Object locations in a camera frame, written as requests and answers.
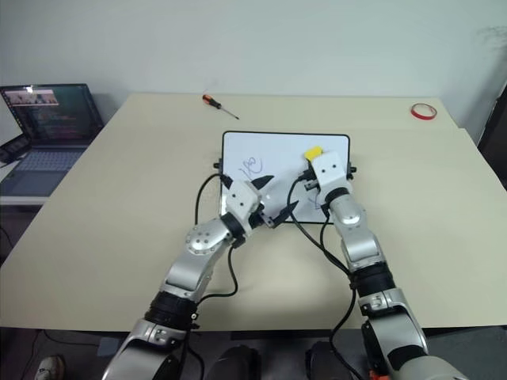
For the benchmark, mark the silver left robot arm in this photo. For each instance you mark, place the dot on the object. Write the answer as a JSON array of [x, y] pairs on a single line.
[[198, 261]]

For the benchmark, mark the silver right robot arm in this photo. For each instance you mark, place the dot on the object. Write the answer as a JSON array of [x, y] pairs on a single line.
[[358, 245]]

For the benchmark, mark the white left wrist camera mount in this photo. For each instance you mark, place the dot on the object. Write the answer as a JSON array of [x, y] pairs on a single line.
[[241, 199]]

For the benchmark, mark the black phone on stand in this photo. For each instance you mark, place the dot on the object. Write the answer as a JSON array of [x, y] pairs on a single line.
[[14, 147]]

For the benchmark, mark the black-framed small whiteboard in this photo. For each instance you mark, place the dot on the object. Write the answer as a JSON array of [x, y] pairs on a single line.
[[285, 158]]

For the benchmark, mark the open grey laptop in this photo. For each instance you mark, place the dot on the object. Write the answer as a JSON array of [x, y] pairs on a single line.
[[47, 118]]

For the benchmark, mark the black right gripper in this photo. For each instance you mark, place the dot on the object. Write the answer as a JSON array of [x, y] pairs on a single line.
[[309, 181]]

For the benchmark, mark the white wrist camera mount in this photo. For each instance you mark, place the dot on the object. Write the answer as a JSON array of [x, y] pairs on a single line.
[[327, 169], [241, 199]]

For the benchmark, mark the red tape roll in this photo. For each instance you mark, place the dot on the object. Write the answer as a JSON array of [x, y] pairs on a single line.
[[423, 111]]

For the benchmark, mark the white sneaker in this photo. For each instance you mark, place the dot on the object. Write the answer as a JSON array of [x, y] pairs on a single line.
[[50, 366]]

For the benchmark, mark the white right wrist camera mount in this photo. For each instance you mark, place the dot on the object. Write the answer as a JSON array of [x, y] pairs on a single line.
[[327, 169]]

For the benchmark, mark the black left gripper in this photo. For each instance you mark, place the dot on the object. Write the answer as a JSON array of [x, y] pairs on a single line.
[[264, 215]]

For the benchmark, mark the yellow whiteboard eraser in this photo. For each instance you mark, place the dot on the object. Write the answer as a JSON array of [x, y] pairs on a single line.
[[313, 153]]

